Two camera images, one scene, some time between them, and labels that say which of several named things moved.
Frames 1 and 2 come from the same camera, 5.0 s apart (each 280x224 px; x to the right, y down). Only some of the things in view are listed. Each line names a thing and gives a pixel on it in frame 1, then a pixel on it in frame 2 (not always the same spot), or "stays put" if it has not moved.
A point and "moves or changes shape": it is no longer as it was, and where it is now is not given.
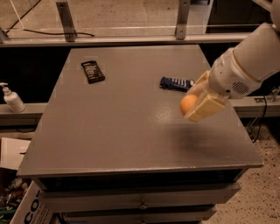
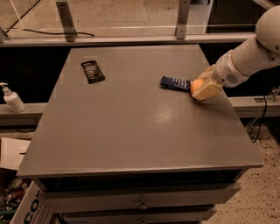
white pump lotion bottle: [13, 99] stays put
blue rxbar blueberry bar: [176, 84] stays put
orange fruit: [188, 103] moves or changes shape
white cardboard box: [32, 207] stays put
